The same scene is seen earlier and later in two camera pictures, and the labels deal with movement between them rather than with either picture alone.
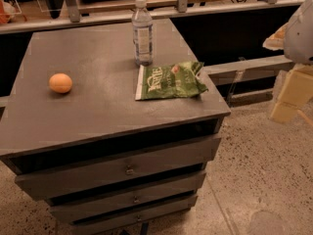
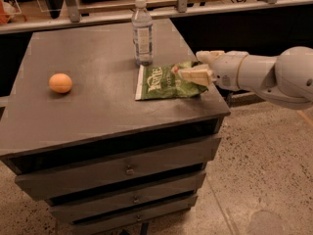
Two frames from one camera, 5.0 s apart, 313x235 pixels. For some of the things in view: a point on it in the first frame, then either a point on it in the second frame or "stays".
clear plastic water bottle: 142,24 stays
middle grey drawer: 153,193 stays
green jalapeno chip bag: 179,79 stays
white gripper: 300,38 → 226,68
